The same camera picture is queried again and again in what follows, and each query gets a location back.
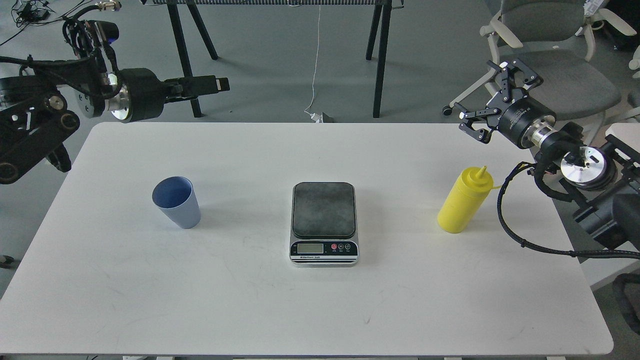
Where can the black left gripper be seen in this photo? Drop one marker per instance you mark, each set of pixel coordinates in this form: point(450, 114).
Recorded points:
point(142, 96)

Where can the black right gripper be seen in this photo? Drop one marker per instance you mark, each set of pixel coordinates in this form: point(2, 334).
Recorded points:
point(511, 111)

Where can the yellow squeeze bottle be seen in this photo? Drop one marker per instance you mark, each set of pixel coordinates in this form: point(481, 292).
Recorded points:
point(465, 198)

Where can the blue ribbed plastic cup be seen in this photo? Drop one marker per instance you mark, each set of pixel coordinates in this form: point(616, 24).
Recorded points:
point(176, 198)

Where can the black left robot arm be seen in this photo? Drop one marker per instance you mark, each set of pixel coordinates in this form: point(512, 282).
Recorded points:
point(36, 118)

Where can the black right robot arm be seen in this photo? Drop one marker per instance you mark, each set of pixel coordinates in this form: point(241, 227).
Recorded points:
point(602, 180)

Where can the digital kitchen scale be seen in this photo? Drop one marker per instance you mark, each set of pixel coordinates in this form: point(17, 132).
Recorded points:
point(324, 227)

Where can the grey office chair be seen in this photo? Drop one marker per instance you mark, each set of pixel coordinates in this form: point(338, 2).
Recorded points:
point(570, 86)

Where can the black metal table legs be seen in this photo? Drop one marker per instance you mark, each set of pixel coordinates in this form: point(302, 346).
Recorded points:
point(269, 30)

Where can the white power plug adapter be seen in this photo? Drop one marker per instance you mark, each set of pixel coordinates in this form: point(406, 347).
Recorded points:
point(321, 117)

